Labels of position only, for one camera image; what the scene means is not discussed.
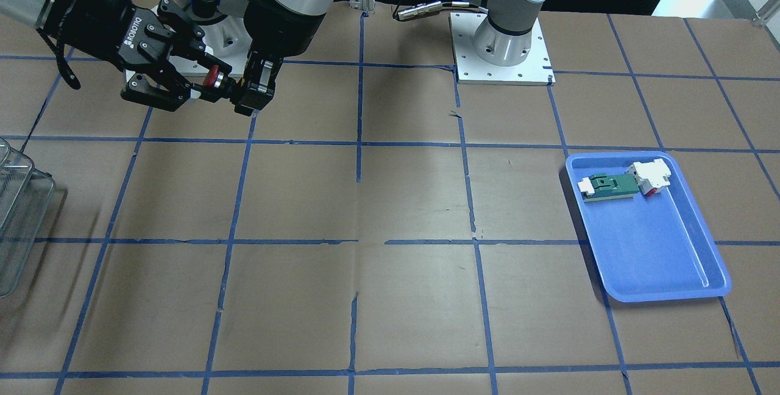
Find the silver wire mesh shelf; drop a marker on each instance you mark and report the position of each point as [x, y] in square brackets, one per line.
[26, 193]

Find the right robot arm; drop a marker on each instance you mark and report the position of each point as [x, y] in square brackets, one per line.
[75, 23]

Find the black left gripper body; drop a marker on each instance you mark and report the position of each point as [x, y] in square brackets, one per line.
[264, 57]

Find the green white terminal block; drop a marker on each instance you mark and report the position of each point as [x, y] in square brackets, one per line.
[599, 187]

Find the white circuit breaker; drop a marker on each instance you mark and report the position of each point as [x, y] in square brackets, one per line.
[650, 177]

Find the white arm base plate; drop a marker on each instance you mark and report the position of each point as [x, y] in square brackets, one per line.
[487, 57]

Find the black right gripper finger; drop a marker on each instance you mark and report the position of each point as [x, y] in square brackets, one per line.
[140, 90]
[183, 42]

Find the silver cable connector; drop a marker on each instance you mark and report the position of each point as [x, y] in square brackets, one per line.
[433, 8]

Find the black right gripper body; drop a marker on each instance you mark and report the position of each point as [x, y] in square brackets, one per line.
[105, 19]

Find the red emergency stop button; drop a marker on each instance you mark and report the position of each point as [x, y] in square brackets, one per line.
[219, 85]

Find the blue plastic tray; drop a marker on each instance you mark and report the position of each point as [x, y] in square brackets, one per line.
[646, 249]

